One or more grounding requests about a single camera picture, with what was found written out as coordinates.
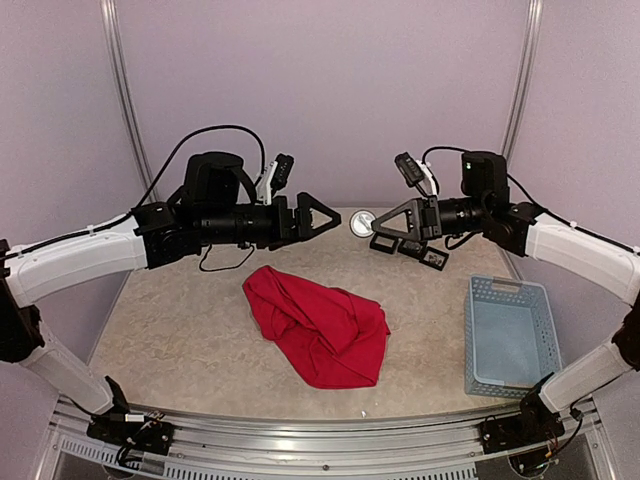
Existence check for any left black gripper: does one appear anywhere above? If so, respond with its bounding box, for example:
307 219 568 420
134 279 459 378
199 190 341 250

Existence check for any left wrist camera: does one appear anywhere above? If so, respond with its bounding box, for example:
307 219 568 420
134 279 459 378
183 151 257 210

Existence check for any aluminium front rail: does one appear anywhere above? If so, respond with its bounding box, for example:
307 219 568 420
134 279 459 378
47 394 616 480

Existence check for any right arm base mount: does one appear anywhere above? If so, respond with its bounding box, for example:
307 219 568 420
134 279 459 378
478 414 565 454

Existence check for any black square frame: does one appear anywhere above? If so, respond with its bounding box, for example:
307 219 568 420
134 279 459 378
419 247 449 271
397 240 427 260
369 234 399 255

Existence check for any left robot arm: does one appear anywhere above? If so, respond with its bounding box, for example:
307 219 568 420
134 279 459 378
1 193 341 445

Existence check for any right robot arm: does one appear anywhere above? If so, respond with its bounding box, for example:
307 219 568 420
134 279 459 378
372 192 639 444

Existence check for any black square frame middle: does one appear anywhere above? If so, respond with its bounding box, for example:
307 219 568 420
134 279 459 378
397 240 427 260

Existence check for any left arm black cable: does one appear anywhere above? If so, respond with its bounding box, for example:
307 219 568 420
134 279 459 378
139 124 269 274

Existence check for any black square frame left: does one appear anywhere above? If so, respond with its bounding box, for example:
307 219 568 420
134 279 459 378
369 234 399 255

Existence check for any red t-shirt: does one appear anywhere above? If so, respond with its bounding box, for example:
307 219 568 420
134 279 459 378
243 266 391 390

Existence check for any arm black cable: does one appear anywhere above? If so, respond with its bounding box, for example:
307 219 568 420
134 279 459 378
422 145 640 251
139 124 269 274

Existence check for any silver white brooch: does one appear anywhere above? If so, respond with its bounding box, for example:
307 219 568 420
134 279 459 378
425 253 444 266

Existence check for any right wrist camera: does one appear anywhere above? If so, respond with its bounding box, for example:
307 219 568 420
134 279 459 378
461 151 509 202

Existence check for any blue plastic basket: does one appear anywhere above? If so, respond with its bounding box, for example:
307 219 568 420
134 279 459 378
464 275 563 400

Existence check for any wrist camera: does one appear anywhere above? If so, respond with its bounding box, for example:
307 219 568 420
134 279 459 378
183 151 257 210
461 151 509 202

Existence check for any right aluminium corner post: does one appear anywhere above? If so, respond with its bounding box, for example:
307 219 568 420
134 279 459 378
501 0 544 161

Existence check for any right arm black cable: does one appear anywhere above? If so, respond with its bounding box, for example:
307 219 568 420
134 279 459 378
422 145 640 251

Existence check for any left aluminium corner post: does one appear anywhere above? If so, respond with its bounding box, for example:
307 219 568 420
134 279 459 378
100 0 152 188

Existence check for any black square frame right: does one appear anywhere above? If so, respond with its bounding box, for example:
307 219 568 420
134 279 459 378
419 247 449 271

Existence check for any aluminium corner post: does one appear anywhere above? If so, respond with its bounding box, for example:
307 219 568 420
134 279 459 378
501 0 544 161
100 0 152 188

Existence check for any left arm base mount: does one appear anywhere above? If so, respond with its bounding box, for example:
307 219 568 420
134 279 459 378
87 406 175 456

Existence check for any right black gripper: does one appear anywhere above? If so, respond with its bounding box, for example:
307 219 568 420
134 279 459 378
372 193 490 241

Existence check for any blue round brooch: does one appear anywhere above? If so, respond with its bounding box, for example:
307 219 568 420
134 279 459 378
349 209 376 238

